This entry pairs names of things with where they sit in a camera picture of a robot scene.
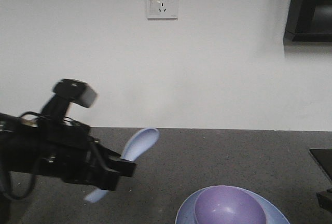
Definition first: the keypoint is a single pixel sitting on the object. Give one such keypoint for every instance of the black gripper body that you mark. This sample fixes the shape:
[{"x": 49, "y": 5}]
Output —
[{"x": 69, "y": 153}]

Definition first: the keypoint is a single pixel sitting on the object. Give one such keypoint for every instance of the light blue spoon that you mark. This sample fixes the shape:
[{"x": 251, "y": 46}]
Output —
[{"x": 138, "y": 144}]

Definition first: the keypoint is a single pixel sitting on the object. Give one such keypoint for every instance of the purple bowl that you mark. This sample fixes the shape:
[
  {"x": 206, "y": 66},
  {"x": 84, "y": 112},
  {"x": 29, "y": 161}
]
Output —
[{"x": 226, "y": 204}]

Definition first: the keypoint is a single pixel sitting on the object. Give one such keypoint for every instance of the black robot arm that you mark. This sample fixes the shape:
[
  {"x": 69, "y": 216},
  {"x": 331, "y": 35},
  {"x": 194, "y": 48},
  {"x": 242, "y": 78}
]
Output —
[{"x": 17, "y": 185}]

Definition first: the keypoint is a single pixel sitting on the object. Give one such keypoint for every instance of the light blue plate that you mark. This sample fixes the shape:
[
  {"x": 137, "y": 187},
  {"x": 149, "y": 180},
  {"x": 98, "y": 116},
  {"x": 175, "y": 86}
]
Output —
[{"x": 185, "y": 214}]

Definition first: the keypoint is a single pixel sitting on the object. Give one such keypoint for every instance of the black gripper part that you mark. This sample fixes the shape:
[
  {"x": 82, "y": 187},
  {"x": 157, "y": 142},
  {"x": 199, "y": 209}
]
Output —
[{"x": 325, "y": 200}]

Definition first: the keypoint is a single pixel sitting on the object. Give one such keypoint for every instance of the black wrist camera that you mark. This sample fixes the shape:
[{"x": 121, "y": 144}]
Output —
[{"x": 68, "y": 91}]

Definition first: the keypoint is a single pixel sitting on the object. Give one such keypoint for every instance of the white wall socket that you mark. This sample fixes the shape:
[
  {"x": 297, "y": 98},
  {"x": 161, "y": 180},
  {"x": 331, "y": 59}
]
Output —
[{"x": 162, "y": 9}]

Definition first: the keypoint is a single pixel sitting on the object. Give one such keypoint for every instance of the black wall shelf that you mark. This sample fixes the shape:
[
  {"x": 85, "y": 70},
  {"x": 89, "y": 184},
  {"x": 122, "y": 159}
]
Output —
[{"x": 308, "y": 21}]

